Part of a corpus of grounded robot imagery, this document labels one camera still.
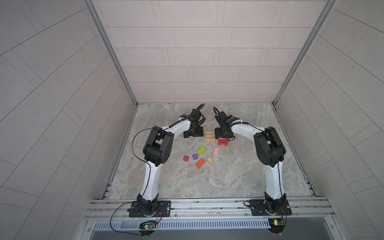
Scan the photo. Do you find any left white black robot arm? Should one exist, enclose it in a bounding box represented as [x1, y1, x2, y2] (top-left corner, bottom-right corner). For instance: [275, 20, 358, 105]
[136, 109, 205, 216]

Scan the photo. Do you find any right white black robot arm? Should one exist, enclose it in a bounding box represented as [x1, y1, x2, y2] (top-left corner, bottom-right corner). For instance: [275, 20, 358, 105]
[215, 117, 292, 216]

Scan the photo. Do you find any red arch block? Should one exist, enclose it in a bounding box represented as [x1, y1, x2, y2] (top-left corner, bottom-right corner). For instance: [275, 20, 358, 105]
[218, 139, 229, 147]

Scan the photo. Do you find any lime green block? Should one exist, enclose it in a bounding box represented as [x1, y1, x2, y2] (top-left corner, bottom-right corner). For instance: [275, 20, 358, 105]
[197, 147, 207, 156]

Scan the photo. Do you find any pink block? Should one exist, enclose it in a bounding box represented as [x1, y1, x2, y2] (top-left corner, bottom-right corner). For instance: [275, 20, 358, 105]
[213, 147, 220, 157]

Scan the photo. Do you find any orange block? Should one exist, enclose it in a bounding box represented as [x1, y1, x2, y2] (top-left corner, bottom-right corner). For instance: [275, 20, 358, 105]
[196, 159, 206, 169]

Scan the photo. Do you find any left corrugated black conduit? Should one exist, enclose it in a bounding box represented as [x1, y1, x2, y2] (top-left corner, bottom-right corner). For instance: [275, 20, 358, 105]
[181, 103, 205, 121]

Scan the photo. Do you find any corrugated black conduit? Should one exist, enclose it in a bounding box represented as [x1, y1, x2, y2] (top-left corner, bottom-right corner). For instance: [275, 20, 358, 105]
[181, 103, 205, 121]
[213, 107, 220, 119]

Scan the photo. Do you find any right corrugated black conduit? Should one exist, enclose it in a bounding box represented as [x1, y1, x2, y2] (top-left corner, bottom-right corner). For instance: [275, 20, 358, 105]
[213, 107, 220, 119]

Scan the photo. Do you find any left controller board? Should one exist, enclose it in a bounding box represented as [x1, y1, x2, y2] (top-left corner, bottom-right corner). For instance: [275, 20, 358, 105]
[139, 221, 157, 232]

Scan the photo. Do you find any controller board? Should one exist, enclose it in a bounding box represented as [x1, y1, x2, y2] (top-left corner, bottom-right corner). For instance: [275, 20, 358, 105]
[139, 221, 157, 232]
[268, 219, 286, 234]

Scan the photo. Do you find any right controller board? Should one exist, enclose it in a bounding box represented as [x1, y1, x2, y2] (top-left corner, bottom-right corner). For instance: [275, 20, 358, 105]
[268, 219, 286, 234]

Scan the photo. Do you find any left black cable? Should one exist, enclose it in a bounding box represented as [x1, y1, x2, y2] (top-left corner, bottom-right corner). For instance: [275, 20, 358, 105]
[109, 128, 160, 237]

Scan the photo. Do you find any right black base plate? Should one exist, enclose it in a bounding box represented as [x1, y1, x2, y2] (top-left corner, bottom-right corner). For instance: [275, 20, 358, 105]
[247, 200, 292, 216]

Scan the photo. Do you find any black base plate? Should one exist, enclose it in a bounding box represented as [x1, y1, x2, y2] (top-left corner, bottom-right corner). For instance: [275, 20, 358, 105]
[127, 201, 171, 218]
[247, 200, 292, 216]

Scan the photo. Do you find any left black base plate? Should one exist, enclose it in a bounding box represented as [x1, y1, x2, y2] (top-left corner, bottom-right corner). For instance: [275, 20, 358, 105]
[127, 201, 171, 218]

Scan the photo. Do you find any aluminium mounting rail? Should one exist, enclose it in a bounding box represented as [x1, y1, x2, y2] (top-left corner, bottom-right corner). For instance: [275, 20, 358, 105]
[84, 197, 335, 220]

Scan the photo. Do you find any right aluminium corner post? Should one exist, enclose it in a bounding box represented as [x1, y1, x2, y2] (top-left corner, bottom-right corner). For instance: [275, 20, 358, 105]
[273, 0, 338, 106]

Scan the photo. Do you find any aluminium corner post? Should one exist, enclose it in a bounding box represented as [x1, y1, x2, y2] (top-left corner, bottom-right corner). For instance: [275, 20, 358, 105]
[84, 0, 138, 107]
[273, 0, 338, 106]

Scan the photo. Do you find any left aluminium corner post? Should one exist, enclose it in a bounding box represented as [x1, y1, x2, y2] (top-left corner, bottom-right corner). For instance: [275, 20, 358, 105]
[84, 0, 138, 107]

